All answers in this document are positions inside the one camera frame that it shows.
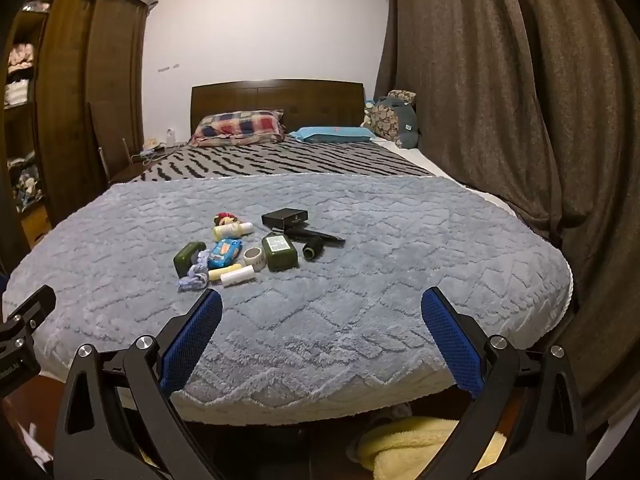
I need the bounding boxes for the brown curtain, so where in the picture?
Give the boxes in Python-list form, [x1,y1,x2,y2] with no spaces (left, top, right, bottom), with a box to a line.
[376,0,639,429]

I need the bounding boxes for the white tape roll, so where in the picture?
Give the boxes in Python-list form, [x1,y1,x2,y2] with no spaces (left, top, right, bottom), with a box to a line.
[243,246,267,272]

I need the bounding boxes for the yellow white lotion bottle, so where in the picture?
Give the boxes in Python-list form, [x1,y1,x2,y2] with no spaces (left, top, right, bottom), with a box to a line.
[213,221,255,242]

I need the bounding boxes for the light blue pillow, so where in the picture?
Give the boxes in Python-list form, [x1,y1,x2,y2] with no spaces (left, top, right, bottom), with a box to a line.
[290,126,374,143]

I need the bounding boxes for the brown wooden wardrobe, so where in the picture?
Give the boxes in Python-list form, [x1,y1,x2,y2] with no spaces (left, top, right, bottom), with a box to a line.
[0,0,150,261]

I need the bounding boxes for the grey fluffy blanket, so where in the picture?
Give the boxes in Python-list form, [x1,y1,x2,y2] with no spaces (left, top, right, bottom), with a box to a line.
[2,174,573,425]

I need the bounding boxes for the black flat box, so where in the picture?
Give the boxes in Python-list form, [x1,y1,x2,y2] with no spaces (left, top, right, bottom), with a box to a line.
[262,208,308,231]

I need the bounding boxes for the pale yellow tube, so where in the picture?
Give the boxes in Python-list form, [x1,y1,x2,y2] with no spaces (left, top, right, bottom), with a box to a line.
[208,264,241,283]

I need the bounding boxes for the black hair trimmer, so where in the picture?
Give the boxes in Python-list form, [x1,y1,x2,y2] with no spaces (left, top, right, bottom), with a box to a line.
[284,228,345,246]

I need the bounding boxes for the large green bottle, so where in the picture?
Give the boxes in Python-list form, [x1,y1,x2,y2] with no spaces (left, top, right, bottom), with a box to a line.
[262,233,298,272]

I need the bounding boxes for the plaid red blue pillow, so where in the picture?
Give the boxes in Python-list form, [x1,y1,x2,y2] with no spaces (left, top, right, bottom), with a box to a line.
[189,110,285,148]

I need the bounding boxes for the black striped bed sheet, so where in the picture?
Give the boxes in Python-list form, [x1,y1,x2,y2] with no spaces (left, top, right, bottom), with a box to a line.
[137,138,431,182]

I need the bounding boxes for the black cylinder cap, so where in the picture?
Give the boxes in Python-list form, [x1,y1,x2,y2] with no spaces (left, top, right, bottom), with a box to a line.
[303,236,324,261]

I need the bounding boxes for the blue white knotted rope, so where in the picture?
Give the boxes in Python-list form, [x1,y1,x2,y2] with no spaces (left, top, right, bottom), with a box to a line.
[176,250,214,291]

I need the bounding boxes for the small green bottle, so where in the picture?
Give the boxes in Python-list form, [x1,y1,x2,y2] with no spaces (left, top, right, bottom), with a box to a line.
[172,242,206,278]

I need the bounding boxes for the wooden bedside chair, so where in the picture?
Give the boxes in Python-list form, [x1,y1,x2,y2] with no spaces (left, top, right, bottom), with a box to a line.
[89,100,152,185]

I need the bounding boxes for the red colourful small toy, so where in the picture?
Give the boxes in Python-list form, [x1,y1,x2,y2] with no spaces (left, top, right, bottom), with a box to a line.
[214,212,240,226]

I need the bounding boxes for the yellow fluffy towel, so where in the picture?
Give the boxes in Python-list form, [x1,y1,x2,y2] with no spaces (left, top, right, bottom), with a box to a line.
[354,415,507,480]

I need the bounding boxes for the patterned plush cushion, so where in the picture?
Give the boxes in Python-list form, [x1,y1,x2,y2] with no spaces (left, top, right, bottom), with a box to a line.
[361,90,420,150]

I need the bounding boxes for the blue wet wipes pack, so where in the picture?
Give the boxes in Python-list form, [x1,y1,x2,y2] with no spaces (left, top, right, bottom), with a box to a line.
[207,238,242,270]

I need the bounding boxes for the brown wooden headboard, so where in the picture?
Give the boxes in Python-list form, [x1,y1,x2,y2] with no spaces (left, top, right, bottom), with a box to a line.
[190,79,364,131]

